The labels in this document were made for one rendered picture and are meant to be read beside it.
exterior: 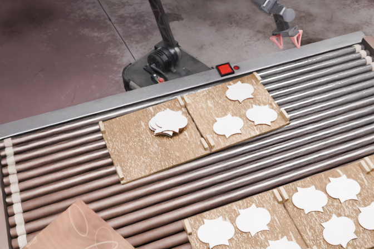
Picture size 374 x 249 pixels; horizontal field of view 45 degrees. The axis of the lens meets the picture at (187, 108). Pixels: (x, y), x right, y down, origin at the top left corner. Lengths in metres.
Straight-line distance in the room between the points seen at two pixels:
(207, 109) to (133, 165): 0.46
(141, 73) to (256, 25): 1.30
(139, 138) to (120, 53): 1.86
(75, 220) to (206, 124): 0.74
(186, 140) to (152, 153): 0.16
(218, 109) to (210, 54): 1.67
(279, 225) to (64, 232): 0.82
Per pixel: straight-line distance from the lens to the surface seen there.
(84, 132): 2.13
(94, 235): 1.71
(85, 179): 1.99
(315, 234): 1.88
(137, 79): 3.25
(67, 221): 1.76
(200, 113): 2.13
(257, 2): 1.99
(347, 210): 1.96
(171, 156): 1.98
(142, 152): 2.00
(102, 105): 2.22
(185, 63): 3.36
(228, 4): 4.32
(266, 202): 1.89
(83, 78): 3.66
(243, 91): 2.22
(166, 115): 2.04
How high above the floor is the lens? 2.58
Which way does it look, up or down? 50 degrees down
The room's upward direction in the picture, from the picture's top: 1 degrees clockwise
